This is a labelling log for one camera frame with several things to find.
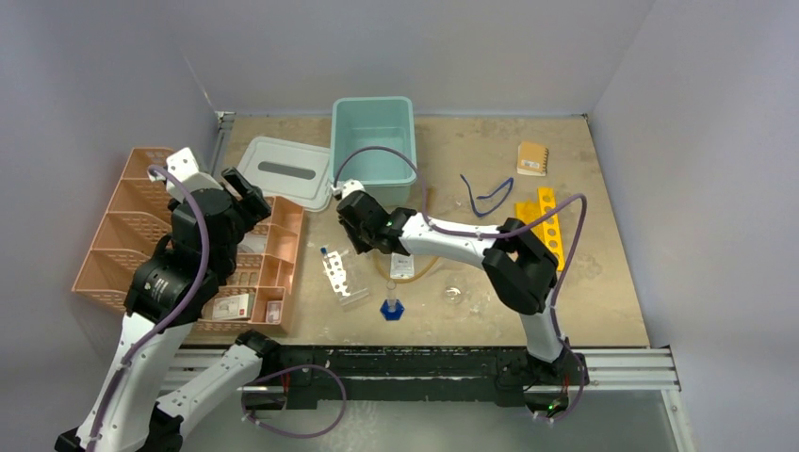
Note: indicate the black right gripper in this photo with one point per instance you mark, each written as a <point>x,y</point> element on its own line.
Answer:
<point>360,245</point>

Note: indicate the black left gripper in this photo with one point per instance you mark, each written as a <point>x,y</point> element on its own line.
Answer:
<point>251,205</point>

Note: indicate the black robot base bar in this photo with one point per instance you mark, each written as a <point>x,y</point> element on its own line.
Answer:
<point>302,376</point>

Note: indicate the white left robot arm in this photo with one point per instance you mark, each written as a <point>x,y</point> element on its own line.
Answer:
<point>166,297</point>

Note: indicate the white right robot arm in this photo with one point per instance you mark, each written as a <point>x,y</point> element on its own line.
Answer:
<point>521,269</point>

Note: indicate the clear acrylic test tube rack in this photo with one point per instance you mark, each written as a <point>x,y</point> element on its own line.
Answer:
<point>344,276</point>

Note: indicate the small white plastic packet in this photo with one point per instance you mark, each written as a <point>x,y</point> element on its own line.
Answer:
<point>402,267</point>

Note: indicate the yellow rubber tubing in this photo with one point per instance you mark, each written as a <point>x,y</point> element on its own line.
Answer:
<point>382,263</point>

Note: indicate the white plastic bin lid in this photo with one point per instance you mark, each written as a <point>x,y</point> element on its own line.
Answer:
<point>296,171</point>

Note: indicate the mint green plastic bin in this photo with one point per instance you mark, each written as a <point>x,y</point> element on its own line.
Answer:
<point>371,137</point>

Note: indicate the graduated cylinder blue base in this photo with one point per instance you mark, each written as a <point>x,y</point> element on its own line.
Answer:
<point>391,309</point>

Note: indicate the peach plastic file organizer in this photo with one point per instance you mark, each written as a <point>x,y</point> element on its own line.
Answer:
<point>137,217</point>

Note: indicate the small card box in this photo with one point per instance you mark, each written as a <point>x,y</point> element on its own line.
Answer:
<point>274,312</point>

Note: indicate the blue rubber band loop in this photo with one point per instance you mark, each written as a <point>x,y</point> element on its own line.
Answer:
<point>486,204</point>

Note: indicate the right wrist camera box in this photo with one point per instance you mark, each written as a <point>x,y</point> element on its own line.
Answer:
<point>349,187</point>

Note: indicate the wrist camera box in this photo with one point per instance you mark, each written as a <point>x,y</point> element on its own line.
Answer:
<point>349,187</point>
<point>183,166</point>

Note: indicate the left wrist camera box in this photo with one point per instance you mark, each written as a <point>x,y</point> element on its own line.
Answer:
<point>183,166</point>

